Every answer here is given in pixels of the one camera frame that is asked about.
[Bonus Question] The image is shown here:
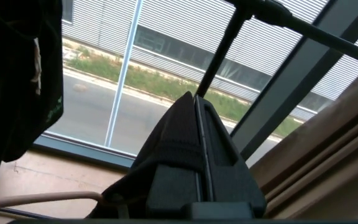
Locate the window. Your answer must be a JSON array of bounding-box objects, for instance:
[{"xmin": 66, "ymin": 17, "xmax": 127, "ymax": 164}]
[{"xmin": 32, "ymin": 0, "xmax": 358, "ymax": 170}]

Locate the black clothes rack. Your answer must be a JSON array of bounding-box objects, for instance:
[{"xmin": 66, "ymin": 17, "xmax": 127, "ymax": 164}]
[{"xmin": 0, "ymin": 0, "xmax": 358, "ymax": 220}]

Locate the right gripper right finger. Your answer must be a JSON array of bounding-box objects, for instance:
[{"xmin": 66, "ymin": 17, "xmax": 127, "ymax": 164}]
[{"xmin": 194, "ymin": 96, "xmax": 267, "ymax": 218}]

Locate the brown curtain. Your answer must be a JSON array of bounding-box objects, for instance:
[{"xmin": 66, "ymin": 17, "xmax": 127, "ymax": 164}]
[{"xmin": 249, "ymin": 66, "xmax": 358, "ymax": 219}]

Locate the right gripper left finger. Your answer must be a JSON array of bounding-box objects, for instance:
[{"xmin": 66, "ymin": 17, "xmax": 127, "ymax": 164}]
[{"xmin": 146, "ymin": 166, "xmax": 203, "ymax": 218}]

